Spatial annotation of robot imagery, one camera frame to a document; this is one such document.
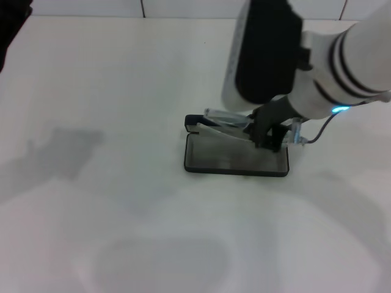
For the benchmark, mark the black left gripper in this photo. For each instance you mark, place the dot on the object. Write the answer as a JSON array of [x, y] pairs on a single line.
[[9, 24]]

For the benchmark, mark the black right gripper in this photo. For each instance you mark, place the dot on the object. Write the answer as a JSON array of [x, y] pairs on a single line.
[[272, 113]]

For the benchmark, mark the black glasses case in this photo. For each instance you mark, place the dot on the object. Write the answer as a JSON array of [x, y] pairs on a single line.
[[232, 161]]

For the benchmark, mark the clear white glasses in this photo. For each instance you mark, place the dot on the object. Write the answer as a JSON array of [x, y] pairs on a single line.
[[223, 116]]

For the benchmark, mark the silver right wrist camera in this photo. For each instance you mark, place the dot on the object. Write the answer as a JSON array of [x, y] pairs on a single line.
[[265, 52]]

